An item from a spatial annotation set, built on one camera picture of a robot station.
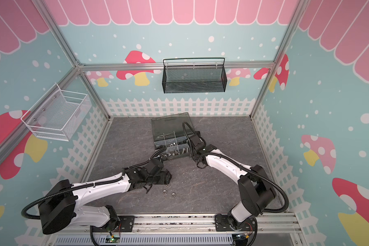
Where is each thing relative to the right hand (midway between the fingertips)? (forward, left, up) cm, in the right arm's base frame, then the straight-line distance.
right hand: (195, 150), depth 89 cm
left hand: (-15, +17, -6) cm, 23 cm away
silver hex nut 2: (-21, +17, -9) cm, 28 cm away
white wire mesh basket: (+38, +107, -9) cm, 114 cm away
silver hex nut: (-22, +12, -10) cm, 27 cm away
